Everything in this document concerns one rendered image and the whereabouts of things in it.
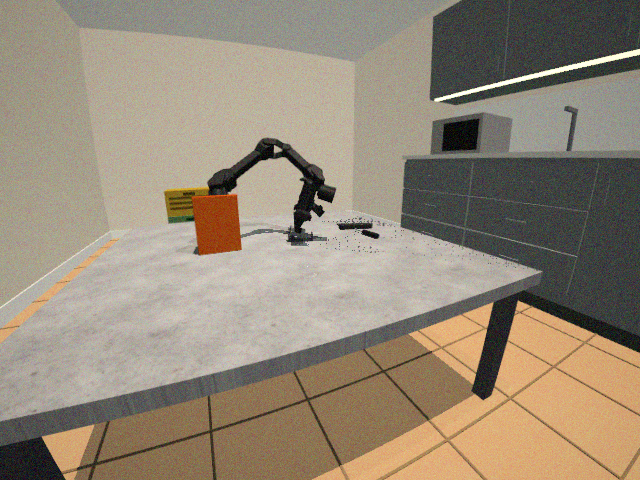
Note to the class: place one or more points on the black-handled screwdriver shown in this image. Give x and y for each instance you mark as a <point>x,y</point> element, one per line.
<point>369,233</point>

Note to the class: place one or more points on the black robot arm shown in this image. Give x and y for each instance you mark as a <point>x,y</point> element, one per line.
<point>225,180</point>

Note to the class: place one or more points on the black battery holder with spring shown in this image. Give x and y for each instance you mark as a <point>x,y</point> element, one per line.
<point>293,239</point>

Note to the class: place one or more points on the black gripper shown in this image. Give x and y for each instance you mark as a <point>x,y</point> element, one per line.
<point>302,213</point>

